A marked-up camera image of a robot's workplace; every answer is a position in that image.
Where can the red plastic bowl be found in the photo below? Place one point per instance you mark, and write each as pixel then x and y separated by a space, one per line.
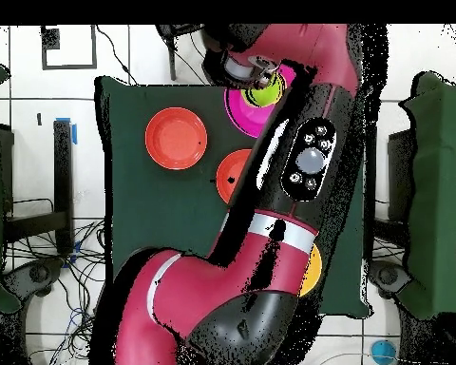
pixel 174 138
pixel 230 178

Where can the pink plastic bowl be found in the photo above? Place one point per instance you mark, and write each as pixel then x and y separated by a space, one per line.
pixel 243 114

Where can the green plastic cup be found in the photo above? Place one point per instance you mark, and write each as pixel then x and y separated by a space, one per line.
pixel 266 97

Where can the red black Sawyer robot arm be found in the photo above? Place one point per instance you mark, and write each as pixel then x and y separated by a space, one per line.
pixel 231 285

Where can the dark green tablecloth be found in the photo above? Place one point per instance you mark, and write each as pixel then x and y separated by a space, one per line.
pixel 155 220

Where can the orange plastic bowl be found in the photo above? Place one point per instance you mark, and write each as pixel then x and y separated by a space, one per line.
pixel 313 270

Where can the grey tripod leg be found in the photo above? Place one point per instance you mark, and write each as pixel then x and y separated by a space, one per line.
pixel 172 61

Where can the blue tape strip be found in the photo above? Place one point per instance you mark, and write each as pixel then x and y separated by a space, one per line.
pixel 74 134

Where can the black metal stand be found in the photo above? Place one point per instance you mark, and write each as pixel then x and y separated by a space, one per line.
pixel 62 171
pixel 399 171

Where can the blue round object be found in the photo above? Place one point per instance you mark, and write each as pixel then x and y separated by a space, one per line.
pixel 383 351

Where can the black square floor frame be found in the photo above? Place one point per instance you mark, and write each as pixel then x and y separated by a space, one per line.
pixel 68 67

